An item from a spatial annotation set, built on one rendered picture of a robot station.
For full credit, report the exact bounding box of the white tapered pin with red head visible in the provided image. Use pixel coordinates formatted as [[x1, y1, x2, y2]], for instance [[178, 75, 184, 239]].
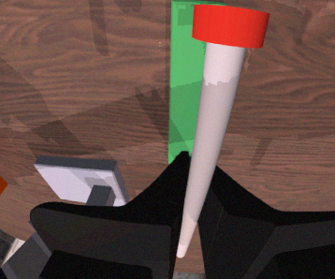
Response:
[[176, 4, 270, 257]]

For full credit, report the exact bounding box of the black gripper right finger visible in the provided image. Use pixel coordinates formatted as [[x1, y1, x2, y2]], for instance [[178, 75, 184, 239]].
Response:
[[197, 166, 335, 279]]

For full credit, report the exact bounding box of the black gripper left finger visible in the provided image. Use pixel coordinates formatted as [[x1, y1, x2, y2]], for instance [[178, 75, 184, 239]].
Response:
[[29, 151, 190, 279]]

